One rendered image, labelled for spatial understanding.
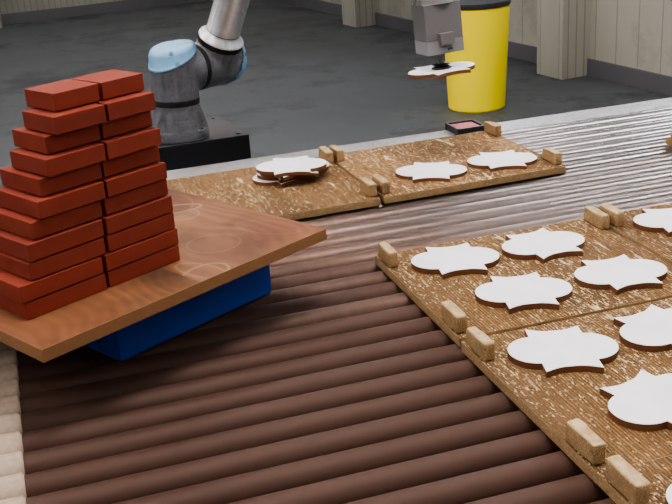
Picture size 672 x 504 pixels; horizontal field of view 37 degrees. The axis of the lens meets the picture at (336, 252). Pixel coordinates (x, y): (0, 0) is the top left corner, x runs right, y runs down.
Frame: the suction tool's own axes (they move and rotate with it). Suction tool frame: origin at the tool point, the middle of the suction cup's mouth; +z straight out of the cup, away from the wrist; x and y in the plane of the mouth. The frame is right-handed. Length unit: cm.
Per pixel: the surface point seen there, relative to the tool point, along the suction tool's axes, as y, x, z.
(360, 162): -18.5, 6.2, 17.2
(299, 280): -50, -47, 20
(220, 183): -50, 7, 16
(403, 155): -8.2, 6.3, 17.7
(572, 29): 295, 432, 75
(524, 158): 11.8, -12.3, 18.7
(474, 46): 191, 376, 64
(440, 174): -8.3, -13.6, 17.7
